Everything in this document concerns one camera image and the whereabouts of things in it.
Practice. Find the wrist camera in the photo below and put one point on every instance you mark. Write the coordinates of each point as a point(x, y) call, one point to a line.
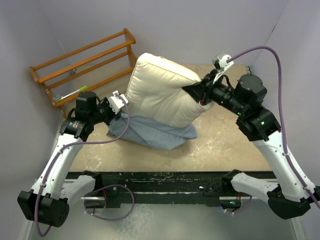
point(222, 63)
point(118, 103)

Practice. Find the green marker pen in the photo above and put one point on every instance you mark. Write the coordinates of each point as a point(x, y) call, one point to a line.
point(74, 92)

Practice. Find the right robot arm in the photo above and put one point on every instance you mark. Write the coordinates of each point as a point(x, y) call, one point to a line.
point(291, 196)

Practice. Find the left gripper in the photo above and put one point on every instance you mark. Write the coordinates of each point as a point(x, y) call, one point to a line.
point(105, 102)

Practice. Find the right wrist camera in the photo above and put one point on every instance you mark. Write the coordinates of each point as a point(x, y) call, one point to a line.
point(222, 63)

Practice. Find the grey striped pillowcase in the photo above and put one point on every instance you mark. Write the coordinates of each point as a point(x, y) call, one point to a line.
point(151, 133)

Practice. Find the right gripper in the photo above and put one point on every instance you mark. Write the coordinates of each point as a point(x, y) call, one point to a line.
point(203, 90)

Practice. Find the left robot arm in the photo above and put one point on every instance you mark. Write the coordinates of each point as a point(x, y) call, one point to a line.
point(48, 201)

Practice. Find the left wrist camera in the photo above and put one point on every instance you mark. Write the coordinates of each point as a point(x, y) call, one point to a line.
point(118, 103)

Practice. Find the cream pillow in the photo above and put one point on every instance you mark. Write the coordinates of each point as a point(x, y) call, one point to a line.
point(155, 91)

